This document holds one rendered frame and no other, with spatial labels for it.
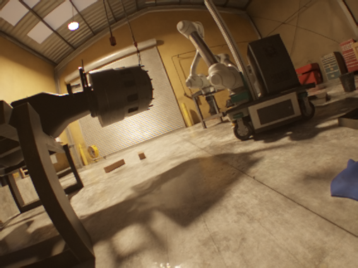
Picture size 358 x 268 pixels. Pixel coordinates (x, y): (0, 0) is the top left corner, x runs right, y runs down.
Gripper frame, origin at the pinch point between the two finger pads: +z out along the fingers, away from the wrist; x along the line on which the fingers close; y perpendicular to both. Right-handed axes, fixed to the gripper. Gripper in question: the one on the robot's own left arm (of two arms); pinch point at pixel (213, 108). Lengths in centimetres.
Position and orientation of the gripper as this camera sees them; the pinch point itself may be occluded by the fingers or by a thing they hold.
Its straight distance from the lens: 159.6
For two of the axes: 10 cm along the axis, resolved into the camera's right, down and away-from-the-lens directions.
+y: -8.6, 2.8, 4.3
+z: 3.4, 9.4, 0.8
